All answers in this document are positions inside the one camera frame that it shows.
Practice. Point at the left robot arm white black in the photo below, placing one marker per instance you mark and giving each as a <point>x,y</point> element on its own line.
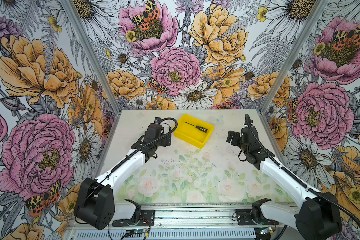
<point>96,205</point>

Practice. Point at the aluminium mounting rail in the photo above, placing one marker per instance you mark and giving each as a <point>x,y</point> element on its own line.
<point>183,216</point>

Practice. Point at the right aluminium frame post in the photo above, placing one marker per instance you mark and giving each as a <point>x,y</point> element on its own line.
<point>308,26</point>

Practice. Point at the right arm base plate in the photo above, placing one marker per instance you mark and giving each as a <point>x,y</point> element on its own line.
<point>244,217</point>

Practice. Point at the left aluminium frame post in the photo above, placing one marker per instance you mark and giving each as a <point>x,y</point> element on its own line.
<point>83,37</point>

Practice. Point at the white vented cable duct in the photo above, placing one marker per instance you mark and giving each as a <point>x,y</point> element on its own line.
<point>173,234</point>

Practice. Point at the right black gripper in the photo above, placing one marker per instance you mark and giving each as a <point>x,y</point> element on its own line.
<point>236,135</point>

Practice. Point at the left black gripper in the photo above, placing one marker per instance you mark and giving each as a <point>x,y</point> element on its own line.
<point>166,141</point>

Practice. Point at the aluminium frame post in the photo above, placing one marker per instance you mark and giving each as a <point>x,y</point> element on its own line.
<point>83,37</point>
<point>308,26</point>

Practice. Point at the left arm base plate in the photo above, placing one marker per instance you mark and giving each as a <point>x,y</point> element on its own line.
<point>145,218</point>

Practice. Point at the black yellow screwdriver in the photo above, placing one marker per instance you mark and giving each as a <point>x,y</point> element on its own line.
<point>202,129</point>

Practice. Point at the yellow plastic bin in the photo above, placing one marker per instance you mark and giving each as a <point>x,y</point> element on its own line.
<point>190,134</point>

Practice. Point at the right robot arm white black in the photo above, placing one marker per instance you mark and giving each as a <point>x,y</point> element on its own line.
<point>316,215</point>

